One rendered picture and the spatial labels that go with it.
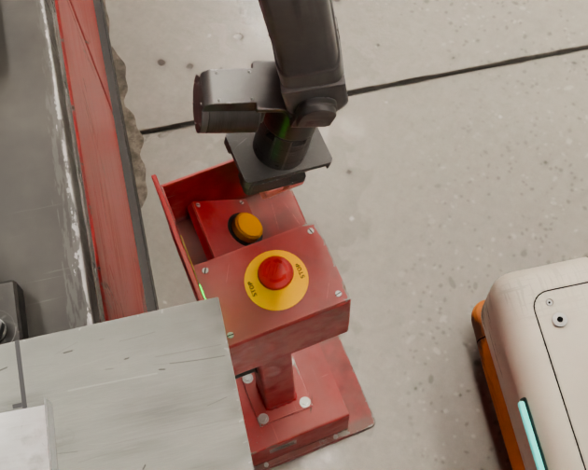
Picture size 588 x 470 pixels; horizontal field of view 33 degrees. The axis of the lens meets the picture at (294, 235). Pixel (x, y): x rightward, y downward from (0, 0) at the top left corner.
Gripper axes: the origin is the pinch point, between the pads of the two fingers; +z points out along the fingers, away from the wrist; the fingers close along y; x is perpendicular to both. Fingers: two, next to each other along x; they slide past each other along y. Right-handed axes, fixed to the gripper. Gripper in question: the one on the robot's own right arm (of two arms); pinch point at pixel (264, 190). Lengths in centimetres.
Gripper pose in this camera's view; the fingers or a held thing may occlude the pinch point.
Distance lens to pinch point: 113.8
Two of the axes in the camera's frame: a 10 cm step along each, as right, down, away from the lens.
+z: -2.0, 4.6, 8.6
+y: -9.0, 2.5, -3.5
